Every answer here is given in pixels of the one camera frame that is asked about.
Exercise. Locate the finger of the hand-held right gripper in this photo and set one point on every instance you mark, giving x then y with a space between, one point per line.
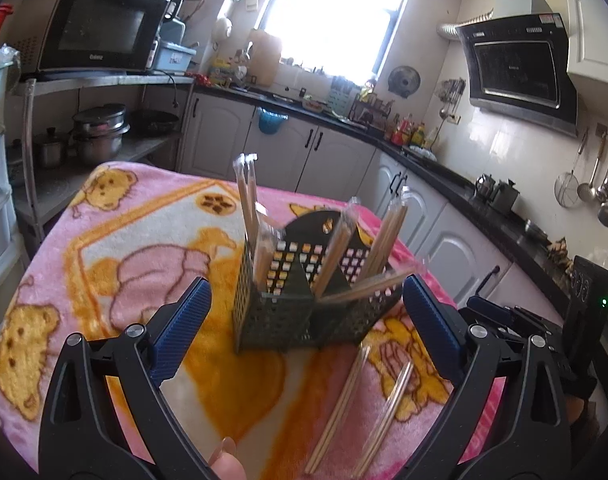
483 305

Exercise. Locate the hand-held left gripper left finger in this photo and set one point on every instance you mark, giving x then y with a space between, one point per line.
184 315

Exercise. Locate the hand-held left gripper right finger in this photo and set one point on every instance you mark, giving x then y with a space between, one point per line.
428 320

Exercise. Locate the wooden chopsticks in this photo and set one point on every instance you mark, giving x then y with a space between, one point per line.
246 195
388 225
383 417
368 287
339 405
334 250

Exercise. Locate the dark perforated utensil holder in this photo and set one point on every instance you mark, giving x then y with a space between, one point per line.
274 320

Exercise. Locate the small metal bowl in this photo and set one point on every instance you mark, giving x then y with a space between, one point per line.
536 230

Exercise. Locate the pink bear printed blanket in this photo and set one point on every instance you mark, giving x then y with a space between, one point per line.
149 220

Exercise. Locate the metal teapot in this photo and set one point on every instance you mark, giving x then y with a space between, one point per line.
506 197

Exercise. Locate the metal kettle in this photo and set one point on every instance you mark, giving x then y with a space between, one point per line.
484 189

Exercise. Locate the black kitchen countertop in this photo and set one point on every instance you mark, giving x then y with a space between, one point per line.
458 185

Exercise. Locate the yellow oil bottle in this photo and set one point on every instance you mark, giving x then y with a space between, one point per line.
418 136

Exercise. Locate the red label oil bottle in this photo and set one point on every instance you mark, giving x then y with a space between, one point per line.
400 132

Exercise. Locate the white kitchen cabinets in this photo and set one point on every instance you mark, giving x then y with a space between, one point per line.
329 155

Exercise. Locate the black wok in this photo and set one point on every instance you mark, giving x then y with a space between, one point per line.
154 122

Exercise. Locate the stacked stainless steel pots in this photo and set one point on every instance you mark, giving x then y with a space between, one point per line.
99 135

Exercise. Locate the hanging small kitchen tools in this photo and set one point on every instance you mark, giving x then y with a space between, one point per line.
451 97

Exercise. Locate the small steel pot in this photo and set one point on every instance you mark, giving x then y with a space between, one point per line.
51 150

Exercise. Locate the blue hanging bin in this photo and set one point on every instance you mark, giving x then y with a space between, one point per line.
271 121

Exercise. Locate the black spice rack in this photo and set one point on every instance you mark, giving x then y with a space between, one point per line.
372 110

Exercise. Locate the black range hood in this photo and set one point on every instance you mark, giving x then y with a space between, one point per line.
513 70

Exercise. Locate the pale knife block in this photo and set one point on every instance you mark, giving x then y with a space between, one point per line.
343 95

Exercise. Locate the steel kitchen shelf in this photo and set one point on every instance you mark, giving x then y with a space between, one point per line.
109 80

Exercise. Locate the wooden cutting board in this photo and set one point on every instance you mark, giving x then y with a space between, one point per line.
264 57

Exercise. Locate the white hanging scoop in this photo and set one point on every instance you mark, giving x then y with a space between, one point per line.
222 29

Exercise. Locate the black microwave oven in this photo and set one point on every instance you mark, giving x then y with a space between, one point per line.
104 25

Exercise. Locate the kitchen window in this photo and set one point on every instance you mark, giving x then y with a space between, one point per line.
334 10

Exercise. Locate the round wall fan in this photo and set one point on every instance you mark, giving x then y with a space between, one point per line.
404 80

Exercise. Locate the white wall cabinet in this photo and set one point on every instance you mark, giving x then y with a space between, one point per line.
598 35

